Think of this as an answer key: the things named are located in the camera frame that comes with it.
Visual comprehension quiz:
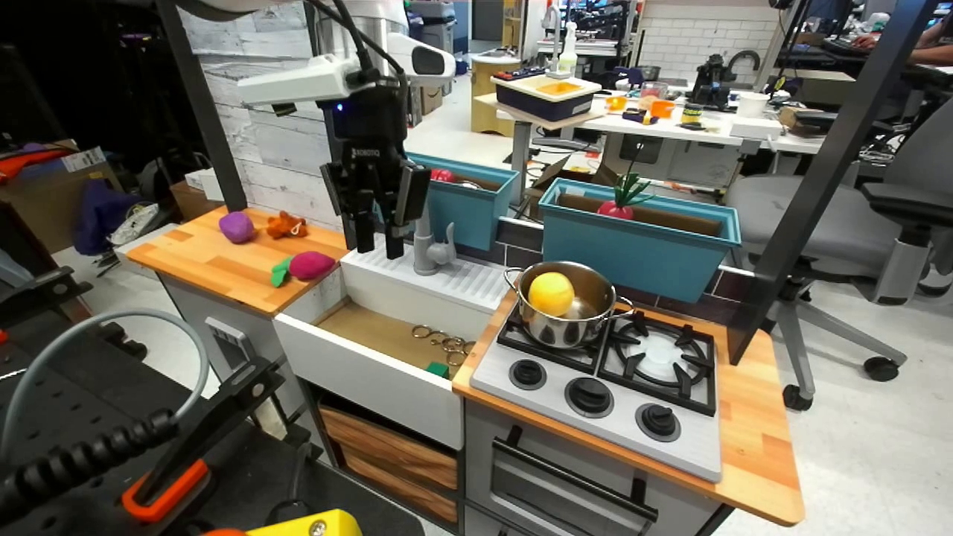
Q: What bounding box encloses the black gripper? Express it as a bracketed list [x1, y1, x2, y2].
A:
[320, 83, 428, 260]

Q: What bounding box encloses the grey toy faucet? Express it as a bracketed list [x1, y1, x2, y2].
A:
[414, 222, 456, 277]

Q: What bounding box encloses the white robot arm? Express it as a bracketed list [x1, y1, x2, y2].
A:
[174, 0, 456, 260]

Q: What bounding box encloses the magenta toy vegetable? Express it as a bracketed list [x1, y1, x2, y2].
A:
[289, 250, 337, 280]

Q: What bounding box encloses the teal planter box left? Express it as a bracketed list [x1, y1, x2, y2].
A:
[410, 153, 514, 250]

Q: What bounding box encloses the teal planter box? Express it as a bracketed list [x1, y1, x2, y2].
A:
[539, 179, 740, 304]
[410, 153, 514, 250]

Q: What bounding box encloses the orange toy piece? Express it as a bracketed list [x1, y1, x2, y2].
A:
[265, 211, 305, 238]

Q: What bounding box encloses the white toy sink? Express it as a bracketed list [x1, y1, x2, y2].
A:
[274, 253, 506, 450]

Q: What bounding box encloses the green toy leaf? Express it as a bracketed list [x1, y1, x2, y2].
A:
[271, 258, 291, 290]

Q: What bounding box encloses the wooden toy kitchen counter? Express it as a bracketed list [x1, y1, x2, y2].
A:
[127, 211, 804, 528]

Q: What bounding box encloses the purple toy eggplant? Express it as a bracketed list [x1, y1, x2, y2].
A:
[218, 211, 256, 246]

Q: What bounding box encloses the small green block in sink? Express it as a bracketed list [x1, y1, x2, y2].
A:
[425, 360, 453, 380]

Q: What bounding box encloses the yellow lemon toy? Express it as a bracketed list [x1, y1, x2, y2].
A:
[527, 271, 575, 316]

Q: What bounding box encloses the steel pot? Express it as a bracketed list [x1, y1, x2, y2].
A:
[508, 260, 629, 351]

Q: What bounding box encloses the teal planter box right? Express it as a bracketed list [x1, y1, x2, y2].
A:
[539, 179, 740, 304]

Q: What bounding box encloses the grey toy stove top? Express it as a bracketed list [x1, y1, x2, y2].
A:
[471, 313, 721, 482]

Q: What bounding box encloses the grey office chair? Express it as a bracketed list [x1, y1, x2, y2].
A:
[767, 98, 953, 411]

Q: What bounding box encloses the grey oven door with handle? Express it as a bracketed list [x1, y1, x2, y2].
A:
[462, 400, 727, 536]

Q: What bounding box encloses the orange handled clamp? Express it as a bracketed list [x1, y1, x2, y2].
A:
[0, 354, 285, 531]

